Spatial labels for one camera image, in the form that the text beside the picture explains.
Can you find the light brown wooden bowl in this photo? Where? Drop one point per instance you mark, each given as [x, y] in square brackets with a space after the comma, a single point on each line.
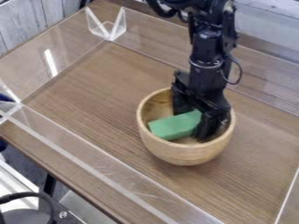
[184, 151]

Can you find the green rectangular block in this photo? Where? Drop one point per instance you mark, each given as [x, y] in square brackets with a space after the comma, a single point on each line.
[174, 126]

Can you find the blue object at left edge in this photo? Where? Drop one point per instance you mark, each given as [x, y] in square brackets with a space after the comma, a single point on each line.
[5, 98]

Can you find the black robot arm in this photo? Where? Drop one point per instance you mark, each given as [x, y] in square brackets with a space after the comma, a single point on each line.
[210, 27]

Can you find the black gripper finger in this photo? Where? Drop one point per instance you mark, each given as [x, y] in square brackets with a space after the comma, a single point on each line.
[180, 105]
[210, 121]

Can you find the clear acrylic tray enclosure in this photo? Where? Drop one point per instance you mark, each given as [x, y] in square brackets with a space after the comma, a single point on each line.
[78, 86]

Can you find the black table leg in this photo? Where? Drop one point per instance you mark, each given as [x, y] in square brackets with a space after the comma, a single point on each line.
[49, 184]

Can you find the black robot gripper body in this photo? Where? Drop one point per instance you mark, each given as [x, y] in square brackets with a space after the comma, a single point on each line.
[202, 84]

